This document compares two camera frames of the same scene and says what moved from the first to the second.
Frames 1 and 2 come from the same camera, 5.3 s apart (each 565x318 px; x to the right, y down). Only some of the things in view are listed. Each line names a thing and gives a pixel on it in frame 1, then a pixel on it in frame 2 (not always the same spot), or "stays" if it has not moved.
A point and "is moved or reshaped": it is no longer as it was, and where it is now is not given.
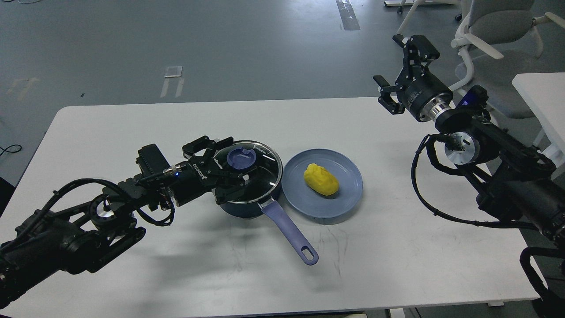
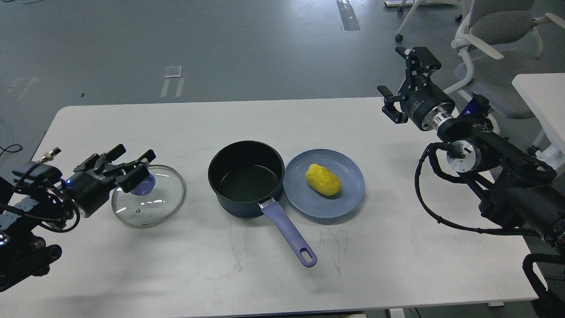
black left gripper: (201, 175) → (88, 190)
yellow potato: (320, 179) stays
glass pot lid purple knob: (239, 159) is moved or reshaped
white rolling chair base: (418, 5) stays
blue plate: (299, 197) stays
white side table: (545, 93) stays
